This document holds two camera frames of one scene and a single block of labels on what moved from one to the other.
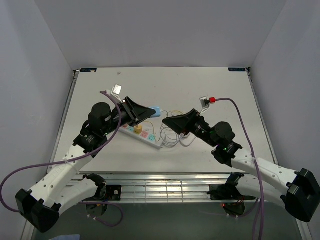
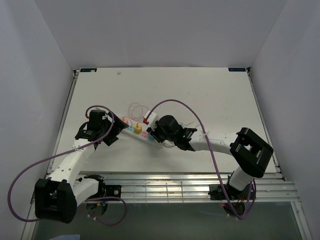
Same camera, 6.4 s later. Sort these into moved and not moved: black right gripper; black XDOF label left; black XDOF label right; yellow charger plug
Moved: black right gripper
Not moved: black XDOF label left; yellow charger plug; black XDOF label right
